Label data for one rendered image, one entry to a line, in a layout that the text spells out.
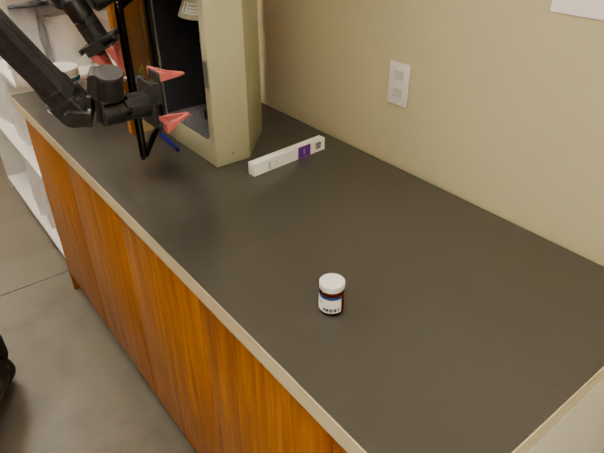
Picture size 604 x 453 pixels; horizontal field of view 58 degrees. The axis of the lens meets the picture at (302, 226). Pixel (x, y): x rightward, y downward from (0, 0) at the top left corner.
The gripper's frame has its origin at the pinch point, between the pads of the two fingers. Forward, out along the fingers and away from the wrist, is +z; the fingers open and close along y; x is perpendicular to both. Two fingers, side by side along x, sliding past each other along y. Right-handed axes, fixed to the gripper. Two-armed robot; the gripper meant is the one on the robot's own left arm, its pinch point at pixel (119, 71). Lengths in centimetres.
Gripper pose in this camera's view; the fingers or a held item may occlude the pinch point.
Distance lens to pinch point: 154.8
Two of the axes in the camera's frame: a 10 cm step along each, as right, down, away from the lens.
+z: 4.3, 7.5, 5.1
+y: -9.0, 3.9, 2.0
